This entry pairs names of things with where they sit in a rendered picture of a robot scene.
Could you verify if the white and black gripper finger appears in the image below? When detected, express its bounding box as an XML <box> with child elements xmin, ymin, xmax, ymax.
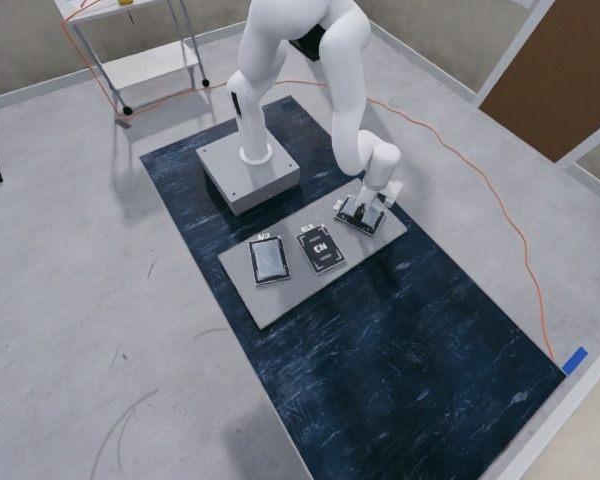
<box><xmin>353</xmin><ymin>203</ymin><xmax>366</xmax><ymax>221</ymax></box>

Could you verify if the black rectangular frame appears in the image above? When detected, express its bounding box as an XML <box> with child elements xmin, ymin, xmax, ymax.
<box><xmin>248</xmin><ymin>235</ymin><xmax>291</xmax><ymax>286</ymax></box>

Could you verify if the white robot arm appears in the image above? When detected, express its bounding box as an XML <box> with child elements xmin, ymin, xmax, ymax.
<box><xmin>226</xmin><ymin>0</ymin><xmax>403</xmax><ymax>208</ymax></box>

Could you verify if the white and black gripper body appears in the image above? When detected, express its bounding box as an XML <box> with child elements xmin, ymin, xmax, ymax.
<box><xmin>355</xmin><ymin>182</ymin><xmax>379</xmax><ymax>211</ymax></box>

